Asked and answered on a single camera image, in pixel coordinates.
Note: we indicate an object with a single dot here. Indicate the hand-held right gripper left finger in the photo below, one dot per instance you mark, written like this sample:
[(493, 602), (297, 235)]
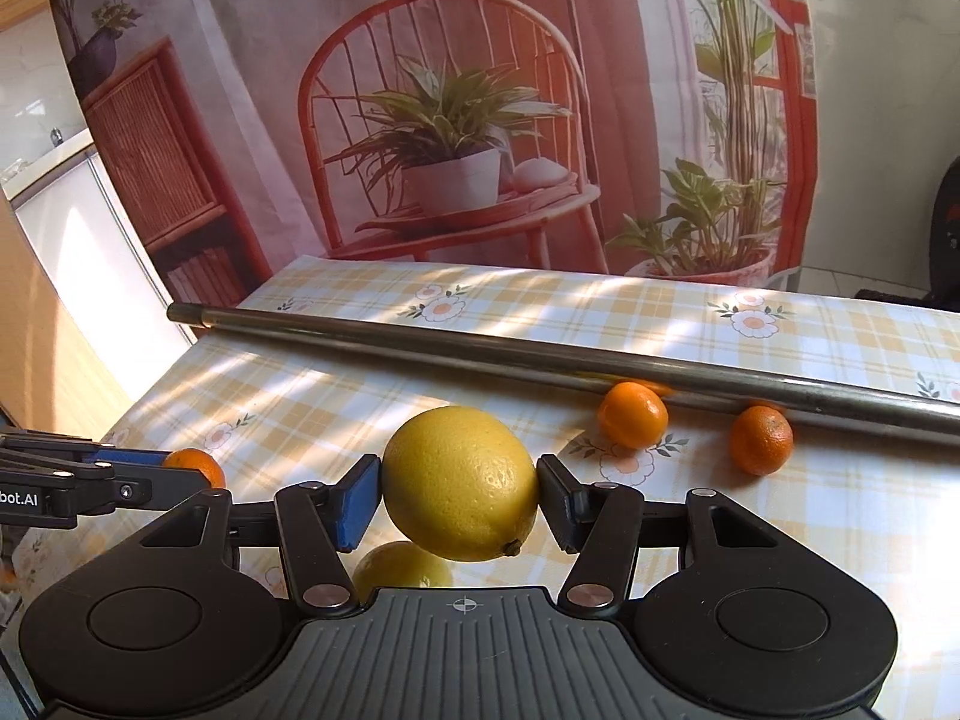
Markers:
[(356, 502)]

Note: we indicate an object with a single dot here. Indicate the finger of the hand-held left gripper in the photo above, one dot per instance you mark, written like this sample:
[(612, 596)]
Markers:
[(135, 461), (105, 499)]

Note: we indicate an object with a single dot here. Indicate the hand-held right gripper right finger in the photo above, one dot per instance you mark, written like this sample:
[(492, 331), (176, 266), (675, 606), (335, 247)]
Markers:
[(559, 502)]

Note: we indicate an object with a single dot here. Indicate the orange tangerine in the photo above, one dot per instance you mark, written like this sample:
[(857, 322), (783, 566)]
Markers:
[(632, 414), (206, 465), (761, 440)]

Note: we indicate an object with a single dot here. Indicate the large yellow lemon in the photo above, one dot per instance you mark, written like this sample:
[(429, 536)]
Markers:
[(457, 480)]

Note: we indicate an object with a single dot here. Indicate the long metal pole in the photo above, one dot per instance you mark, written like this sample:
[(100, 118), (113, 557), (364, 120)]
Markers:
[(450, 341)]

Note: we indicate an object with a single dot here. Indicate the white kitchen cabinet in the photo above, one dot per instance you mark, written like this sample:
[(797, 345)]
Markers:
[(75, 240)]

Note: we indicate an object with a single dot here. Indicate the printed backdrop cloth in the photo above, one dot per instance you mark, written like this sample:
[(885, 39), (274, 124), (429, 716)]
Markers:
[(300, 15)]

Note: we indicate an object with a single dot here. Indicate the black exercise bike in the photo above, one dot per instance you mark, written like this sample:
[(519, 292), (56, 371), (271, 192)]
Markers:
[(949, 225)]

